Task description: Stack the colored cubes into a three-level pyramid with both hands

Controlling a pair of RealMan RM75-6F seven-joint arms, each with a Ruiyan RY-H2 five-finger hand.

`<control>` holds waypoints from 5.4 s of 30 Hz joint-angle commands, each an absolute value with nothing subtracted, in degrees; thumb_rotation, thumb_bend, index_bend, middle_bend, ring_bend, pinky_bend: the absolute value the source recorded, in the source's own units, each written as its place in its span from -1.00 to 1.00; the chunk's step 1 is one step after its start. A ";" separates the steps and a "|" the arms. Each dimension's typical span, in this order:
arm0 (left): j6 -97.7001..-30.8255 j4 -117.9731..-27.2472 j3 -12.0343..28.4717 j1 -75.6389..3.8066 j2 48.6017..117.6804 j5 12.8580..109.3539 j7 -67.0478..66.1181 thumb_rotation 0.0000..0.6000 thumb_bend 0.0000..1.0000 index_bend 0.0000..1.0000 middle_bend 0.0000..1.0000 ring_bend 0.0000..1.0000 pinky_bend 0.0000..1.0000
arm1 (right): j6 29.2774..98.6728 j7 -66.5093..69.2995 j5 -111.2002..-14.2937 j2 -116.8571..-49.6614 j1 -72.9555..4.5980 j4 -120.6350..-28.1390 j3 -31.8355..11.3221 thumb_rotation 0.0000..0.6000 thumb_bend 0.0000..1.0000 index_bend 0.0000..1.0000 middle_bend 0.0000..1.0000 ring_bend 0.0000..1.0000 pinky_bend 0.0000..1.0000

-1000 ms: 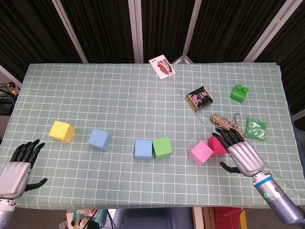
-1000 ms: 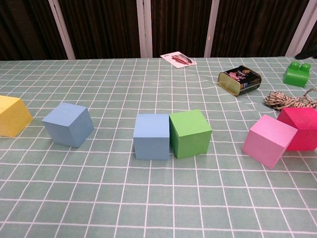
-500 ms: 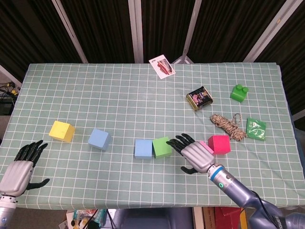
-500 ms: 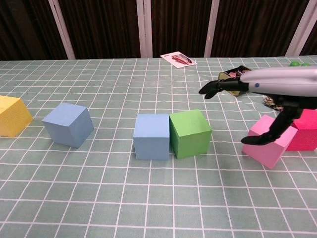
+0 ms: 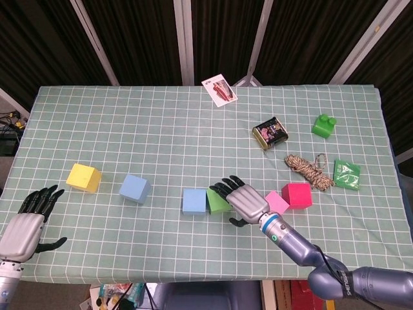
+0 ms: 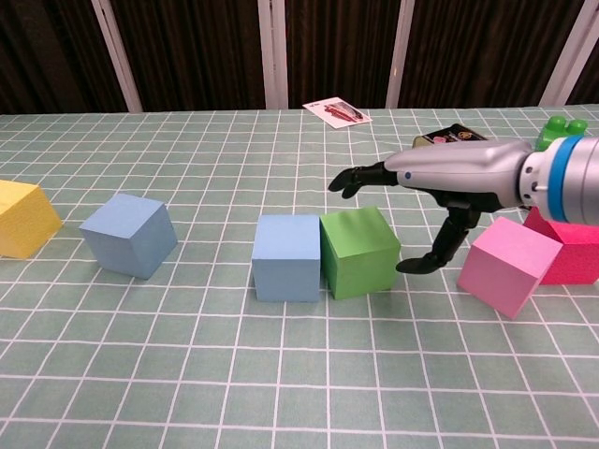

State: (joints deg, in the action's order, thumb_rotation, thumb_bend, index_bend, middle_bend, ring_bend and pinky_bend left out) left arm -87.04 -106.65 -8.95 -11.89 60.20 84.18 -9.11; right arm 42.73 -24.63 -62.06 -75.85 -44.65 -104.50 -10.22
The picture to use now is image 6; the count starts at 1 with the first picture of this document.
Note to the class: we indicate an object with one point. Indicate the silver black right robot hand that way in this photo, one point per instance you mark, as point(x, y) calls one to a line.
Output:
point(458, 168)

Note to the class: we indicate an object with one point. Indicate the pink foam cube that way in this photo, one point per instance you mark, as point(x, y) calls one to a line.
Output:
point(505, 271)

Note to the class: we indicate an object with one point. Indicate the green foam cube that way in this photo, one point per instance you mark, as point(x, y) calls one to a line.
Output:
point(360, 262)

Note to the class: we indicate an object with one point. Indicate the light blue foam cube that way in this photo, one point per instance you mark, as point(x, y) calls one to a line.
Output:
point(126, 234)
point(285, 262)

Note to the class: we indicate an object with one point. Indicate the black printed tin can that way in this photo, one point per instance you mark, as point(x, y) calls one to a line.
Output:
point(449, 135)

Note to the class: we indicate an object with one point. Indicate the green studded toy brick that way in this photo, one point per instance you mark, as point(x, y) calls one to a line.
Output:
point(557, 128)

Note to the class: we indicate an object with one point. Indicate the white playing card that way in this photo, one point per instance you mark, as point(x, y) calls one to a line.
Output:
point(339, 112)

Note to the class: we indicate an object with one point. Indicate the magenta red foam cube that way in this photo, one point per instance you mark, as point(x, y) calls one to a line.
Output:
point(575, 262)

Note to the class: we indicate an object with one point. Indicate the green checked tablecloth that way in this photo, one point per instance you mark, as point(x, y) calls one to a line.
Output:
point(327, 374)

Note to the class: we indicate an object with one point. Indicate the dark brown pleated curtain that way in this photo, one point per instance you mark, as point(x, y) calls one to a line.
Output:
point(196, 56)

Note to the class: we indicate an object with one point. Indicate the yellow foam cube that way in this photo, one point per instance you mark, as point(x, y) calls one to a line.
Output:
point(23, 220)

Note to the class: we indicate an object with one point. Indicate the white frame post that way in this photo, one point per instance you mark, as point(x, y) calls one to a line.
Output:
point(275, 56)
point(117, 56)
point(400, 56)
point(570, 56)

